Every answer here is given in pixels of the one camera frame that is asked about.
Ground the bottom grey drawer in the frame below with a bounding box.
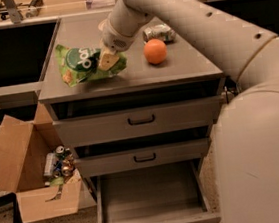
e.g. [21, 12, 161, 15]
[96, 161, 220, 223]

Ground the grey drawer cabinet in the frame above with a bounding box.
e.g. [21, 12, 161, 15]
[28, 0, 237, 185]

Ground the green rice chip bag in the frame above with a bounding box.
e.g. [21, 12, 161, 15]
[54, 44, 127, 87]

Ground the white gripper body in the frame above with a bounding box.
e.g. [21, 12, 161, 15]
[101, 19, 134, 52]

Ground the white paper bowl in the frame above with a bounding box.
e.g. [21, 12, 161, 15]
[98, 19, 107, 31]

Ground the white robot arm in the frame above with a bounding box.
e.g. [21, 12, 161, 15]
[102, 0, 279, 223]

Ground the grey drawer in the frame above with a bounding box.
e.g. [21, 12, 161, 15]
[75, 138, 210, 178]
[96, 161, 220, 223]
[53, 97, 221, 147]

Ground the crushed silver can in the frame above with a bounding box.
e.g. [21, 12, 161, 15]
[143, 23, 176, 43]

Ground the top grey drawer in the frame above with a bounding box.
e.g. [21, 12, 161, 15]
[53, 97, 221, 147]

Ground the orange fruit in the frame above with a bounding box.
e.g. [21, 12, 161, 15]
[143, 39, 167, 65]

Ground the middle grey drawer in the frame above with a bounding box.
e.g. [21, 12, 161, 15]
[75, 138, 210, 178]

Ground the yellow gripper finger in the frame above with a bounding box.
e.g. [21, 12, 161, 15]
[98, 47, 119, 71]

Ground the cardboard box with trash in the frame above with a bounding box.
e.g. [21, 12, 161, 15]
[0, 105, 82, 223]

